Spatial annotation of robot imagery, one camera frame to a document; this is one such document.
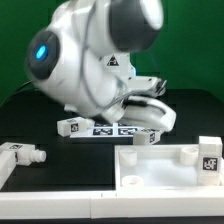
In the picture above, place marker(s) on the white fence bar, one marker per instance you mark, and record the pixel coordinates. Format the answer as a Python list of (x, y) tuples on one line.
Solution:
[(97, 205), (7, 165)]

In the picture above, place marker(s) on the white left fence bar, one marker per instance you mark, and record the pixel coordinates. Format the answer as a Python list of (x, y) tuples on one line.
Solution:
[(7, 165)]

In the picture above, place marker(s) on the marker tag sheet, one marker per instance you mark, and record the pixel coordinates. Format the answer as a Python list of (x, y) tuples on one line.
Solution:
[(111, 131)]

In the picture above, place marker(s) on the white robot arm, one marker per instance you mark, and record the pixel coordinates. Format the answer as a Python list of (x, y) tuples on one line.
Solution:
[(75, 61)]

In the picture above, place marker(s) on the white front fence bar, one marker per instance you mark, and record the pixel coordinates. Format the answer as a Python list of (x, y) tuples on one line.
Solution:
[(97, 205)]

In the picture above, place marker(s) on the white square table top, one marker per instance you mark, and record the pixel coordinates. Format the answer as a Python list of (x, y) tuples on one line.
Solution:
[(159, 167)]

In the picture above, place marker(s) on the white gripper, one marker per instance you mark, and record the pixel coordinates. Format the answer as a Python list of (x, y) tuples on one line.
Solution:
[(142, 108)]

